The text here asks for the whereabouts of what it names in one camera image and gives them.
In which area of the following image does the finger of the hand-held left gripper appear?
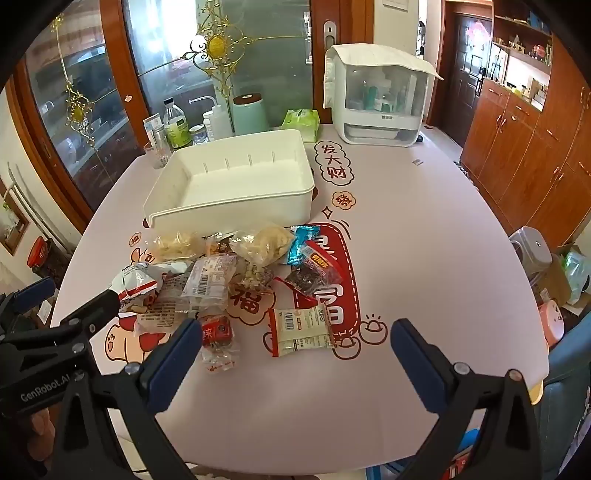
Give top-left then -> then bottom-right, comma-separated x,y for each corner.
48,288 -> 122,343
0,276 -> 57,333

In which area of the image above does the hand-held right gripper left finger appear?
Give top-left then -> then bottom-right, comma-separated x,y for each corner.
51,318 -> 204,480

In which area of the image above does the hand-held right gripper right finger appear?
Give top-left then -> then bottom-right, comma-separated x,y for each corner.
389,318 -> 544,480

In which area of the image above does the small red clear-wrapped packet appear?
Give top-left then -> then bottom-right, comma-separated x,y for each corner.
198,314 -> 241,373

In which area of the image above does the clear bag of pale crisps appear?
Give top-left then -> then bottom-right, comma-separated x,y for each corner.
150,231 -> 207,262
229,224 -> 295,267

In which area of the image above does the white packet with red edge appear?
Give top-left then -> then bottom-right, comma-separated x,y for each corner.
268,306 -> 338,359

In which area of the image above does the white plastic tray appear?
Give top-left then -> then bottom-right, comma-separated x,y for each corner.
142,129 -> 317,232

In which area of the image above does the person's left hand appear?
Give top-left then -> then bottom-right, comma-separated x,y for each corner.
23,406 -> 62,464

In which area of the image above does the white and red chip bag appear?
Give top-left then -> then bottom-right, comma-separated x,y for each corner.
108,261 -> 195,320

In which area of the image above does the brown printed snack packet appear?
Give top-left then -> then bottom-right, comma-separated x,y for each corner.
136,277 -> 200,334

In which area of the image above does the clear packet with barcode label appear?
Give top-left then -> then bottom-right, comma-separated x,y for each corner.
180,256 -> 239,313

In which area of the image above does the clear packet of nuts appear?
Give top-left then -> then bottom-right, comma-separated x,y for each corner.
228,261 -> 276,297

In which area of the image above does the small dark reddish packet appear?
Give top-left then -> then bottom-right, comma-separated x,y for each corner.
205,235 -> 236,257

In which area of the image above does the red packet with orange label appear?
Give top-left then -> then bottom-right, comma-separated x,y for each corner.
300,240 -> 345,285

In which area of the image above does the clear packet of dark fruit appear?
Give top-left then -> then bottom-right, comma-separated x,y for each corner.
284,268 -> 331,297

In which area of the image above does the pink stool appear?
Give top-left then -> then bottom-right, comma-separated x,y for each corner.
538,298 -> 567,350

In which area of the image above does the blue chair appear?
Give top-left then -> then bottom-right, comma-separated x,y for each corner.
538,314 -> 591,480

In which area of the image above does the white round appliance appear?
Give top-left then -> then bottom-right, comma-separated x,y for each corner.
508,226 -> 553,296

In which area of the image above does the cardboard box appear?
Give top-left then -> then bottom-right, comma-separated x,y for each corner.
538,244 -> 591,311

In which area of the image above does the clear glass cup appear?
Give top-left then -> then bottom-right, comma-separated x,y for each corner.
144,141 -> 173,169

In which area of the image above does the blue candy wrapper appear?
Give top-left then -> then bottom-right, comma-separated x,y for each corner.
287,225 -> 320,267

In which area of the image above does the frosted glass door panel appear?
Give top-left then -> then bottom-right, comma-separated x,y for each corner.
122,0 -> 315,139
14,0 -> 140,214

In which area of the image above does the white carton box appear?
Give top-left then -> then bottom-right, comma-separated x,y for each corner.
142,114 -> 165,148

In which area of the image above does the clear bottle with green label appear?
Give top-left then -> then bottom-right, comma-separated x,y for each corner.
163,97 -> 192,151

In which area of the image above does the white squeeze bottle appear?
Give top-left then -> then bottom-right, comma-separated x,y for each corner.
190,96 -> 232,140

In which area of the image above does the mint canister with brown lid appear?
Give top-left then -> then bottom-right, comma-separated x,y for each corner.
231,93 -> 270,136

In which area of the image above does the green tissue pack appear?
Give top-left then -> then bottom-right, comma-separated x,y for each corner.
281,109 -> 321,143

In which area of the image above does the white water dispenser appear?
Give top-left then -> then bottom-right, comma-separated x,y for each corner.
323,44 -> 444,147

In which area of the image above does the dark wooden door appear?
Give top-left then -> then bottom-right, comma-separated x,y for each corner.
450,11 -> 493,148

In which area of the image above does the wooden picture frame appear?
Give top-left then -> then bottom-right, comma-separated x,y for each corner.
0,180 -> 31,257

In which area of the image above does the wooden wall cabinet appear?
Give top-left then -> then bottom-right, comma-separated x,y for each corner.
462,0 -> 591,252

